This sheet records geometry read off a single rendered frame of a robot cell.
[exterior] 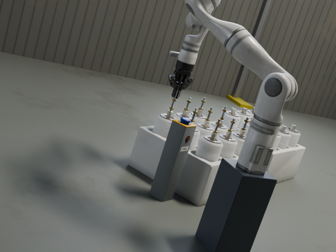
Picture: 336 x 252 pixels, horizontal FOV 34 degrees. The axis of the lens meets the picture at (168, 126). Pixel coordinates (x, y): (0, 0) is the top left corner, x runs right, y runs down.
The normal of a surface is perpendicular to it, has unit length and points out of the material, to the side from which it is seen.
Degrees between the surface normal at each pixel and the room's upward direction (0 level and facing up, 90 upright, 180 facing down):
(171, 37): 90
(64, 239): 0
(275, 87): 92
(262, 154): 90
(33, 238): 0
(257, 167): 90
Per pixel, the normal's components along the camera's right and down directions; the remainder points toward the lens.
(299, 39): 0.39, 0.37
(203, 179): -0.59, 0.04
